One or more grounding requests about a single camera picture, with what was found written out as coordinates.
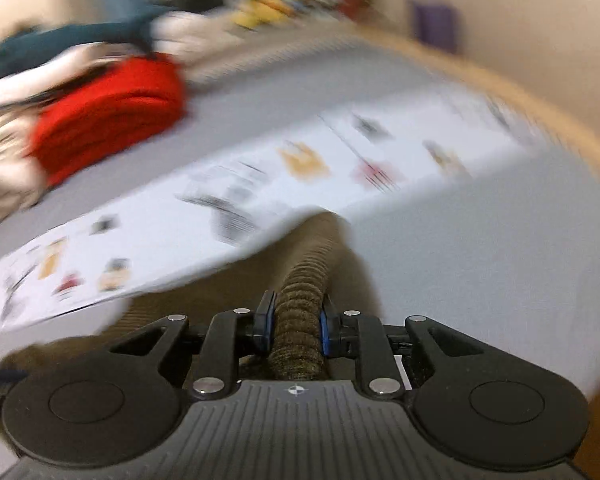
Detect folded white blanket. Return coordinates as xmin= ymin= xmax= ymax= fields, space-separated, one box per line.
xmin=0 ymin=55 xmax=131 ymax=107

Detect white plush toy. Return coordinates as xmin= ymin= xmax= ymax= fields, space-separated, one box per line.
xmin=152 ymin=9 xmax=232 ymax=50

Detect wooden bed frame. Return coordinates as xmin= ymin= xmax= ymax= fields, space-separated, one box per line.
xmin=357 ymin=25 xmax=600 ymax=163

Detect folded red quilt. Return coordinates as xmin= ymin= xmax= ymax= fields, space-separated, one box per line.
xmin=27 ymin=55 xmax=189 ymax=187

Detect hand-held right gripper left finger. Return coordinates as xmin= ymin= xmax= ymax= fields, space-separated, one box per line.
xmin=109 ymin=289 xmax=277 ymax=404

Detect olive corduroy pants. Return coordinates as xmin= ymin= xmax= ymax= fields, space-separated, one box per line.
xmin=0 ymin=210 xmax=382 ymax=382

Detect blue shark plush toy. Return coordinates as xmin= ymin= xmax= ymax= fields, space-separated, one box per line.
xmin=0 ymin=7 xmax=181 ymax=92

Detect folded cream fluffy blanket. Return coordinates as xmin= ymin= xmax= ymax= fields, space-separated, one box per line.
xmin=0 ymin=105 xmax=47 ymax=233

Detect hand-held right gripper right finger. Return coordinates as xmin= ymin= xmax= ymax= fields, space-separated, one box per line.
xmin=318 ymin=296 xmax=482 ymax=401

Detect purple mat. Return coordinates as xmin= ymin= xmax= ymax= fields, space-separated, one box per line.
xmin=406 ymin=0 xmax=462 ymax=54

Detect grey bed with deer print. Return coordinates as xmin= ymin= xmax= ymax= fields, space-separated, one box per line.
xmin=0 ymin=35 xmax=600 ymax=480

